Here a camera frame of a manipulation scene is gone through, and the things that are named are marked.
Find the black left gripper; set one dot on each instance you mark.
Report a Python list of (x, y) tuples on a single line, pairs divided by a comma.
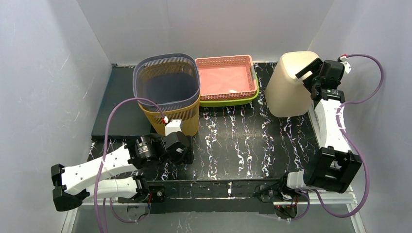
[(185, 153)]

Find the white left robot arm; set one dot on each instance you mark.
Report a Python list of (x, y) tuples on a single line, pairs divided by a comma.
[(95, 178)]

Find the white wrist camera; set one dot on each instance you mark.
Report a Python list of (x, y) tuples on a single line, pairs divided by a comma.
[(172, 126), (343, 59)]

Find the pink perforated basket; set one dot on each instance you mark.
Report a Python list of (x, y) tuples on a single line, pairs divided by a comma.
[(226, 78)]

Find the green plastic tray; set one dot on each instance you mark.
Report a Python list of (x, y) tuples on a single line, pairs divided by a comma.
[(235, 102)]

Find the cream bin liner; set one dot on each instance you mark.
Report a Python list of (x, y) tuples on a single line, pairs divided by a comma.
[(285, 94)]

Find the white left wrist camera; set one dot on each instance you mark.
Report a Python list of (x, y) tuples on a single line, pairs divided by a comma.
[(172, 126)]

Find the orange slatted waste bin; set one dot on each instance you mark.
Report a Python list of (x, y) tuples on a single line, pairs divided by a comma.
[(189, 116)]

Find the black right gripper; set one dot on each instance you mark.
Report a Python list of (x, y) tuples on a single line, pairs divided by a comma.
[(315, 76)]

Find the grey slatted waste bin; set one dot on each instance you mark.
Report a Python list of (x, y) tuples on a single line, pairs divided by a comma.
[(172, 81)]

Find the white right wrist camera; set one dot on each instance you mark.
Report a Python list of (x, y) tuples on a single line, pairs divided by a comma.
[(343, 59)]

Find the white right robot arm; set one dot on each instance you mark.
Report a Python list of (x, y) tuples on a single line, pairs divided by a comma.
[(334, 165)]

